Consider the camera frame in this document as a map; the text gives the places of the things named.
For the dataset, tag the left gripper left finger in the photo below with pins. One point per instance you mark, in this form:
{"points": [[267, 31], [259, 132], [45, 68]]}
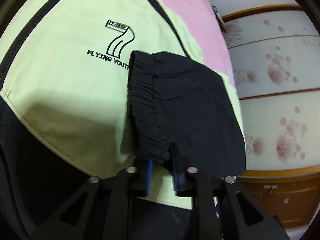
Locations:
{"points": [[142, 178]]}

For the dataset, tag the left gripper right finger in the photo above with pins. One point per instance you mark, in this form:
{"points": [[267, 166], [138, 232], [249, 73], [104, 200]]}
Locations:
{"points": [[180, 164]]}

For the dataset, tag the green and black hooded jacket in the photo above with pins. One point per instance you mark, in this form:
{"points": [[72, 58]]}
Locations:
{"points": [[64, 70]]}

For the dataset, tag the floral sliding wardrobe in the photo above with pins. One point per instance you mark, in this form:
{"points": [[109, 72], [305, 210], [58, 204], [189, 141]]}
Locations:
{"points": [[274, 52]]}

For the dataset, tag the dark wooden nightstand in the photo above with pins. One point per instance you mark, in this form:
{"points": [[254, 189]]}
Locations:
{"points": [[219, 19]]}

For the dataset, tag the pink bed sheet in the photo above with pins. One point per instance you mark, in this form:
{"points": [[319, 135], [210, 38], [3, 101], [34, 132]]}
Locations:
{"points": [[203, 26]]}

